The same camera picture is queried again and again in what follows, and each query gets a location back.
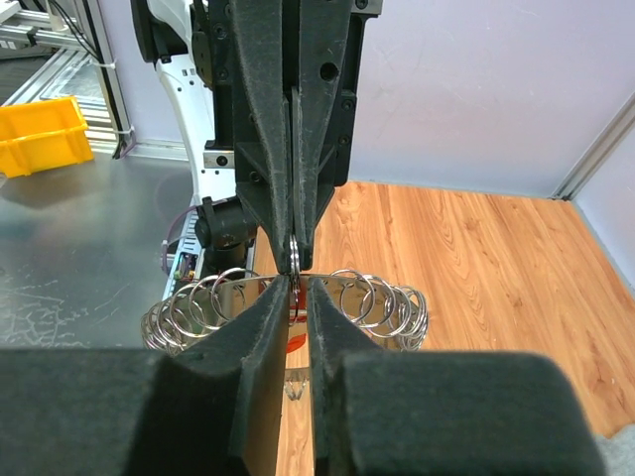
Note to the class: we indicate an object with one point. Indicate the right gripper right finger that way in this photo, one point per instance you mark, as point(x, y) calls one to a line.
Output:
point(492, 413)

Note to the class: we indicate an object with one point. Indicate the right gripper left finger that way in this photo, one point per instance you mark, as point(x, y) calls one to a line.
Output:
point(82, 412)

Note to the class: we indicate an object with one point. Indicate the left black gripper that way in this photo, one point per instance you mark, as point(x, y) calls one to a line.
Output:
point(283, 78)

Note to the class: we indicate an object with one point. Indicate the red key tag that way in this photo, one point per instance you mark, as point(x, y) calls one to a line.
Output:
point(298, 331)

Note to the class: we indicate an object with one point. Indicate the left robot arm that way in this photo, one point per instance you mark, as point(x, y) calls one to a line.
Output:
point(163, 31)

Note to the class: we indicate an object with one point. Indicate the grey cloth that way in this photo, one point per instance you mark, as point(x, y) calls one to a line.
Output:
point(618, 451)

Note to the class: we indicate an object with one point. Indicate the yellow plastic bin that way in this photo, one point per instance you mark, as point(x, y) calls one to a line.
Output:
point(41, 136)

